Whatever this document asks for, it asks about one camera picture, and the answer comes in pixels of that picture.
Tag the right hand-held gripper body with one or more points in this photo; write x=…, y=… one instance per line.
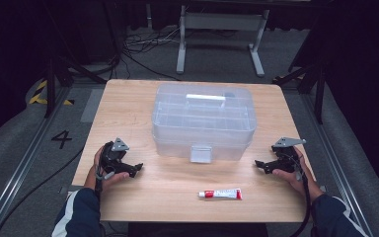
x=286, y=158

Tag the black metal stand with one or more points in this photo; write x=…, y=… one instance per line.
x=57, y=79
x=312, y=85

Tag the person's right hand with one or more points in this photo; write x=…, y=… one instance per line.
x=297, y=181

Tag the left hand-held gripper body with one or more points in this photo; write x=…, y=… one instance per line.
x=113, y=159

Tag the aluminium floor rail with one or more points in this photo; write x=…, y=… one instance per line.
x=19, y=168
x=337, y=164

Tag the person's left hand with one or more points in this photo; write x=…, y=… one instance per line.
x=112, y=179

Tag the clear plastic storage box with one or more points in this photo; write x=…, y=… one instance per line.
x=204, y=121

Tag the grey metal table frame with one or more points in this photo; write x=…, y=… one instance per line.
x=222, y=23

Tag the white and red tube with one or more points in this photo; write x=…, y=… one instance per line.
x=222, y=194

